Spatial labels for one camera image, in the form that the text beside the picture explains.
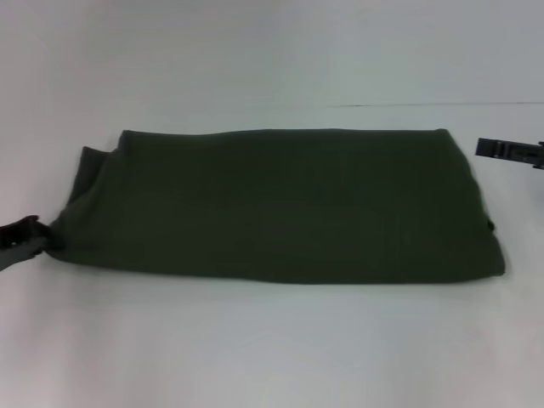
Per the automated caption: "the dark green FREE! t-shirt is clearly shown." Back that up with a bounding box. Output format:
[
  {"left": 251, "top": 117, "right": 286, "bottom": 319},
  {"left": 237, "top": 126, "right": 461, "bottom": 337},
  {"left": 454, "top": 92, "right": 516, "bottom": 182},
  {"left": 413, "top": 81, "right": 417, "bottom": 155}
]
[{"left": 44, "top": 127, "right": 512, "bottom": 285}]

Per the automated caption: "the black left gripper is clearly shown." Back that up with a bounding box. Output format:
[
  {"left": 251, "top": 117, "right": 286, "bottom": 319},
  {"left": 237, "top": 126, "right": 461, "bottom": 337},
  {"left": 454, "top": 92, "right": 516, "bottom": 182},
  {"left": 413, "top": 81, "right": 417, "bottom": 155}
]
[{"left": 0, "top": 215, "right": 55, "bottom": 273}]

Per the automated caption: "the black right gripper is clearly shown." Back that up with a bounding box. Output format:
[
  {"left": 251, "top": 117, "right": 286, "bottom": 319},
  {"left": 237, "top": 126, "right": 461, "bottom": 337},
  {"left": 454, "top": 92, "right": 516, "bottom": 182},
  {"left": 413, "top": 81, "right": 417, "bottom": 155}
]
[{"left": 475, "top": 137, "right": 544, "bottom": 172}]

